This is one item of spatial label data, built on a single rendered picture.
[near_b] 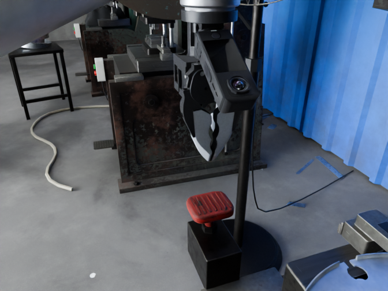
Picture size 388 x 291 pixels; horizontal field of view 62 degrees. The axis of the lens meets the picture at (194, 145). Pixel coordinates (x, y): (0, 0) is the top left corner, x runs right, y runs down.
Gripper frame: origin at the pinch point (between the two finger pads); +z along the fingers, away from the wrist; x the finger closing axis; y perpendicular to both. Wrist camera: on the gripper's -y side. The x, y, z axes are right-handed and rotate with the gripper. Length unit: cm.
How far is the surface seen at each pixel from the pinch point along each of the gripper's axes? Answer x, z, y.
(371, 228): -20.9, 9.8, -12.6
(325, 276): -6.4, 6.7, -19.4
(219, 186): -48, 85, 102
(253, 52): -35, -2, 53
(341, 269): -8.7, 6.7, -19.3
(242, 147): -34, 32, 53
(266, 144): -101, 85, 139
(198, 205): 2.1, 8.9, -0.1
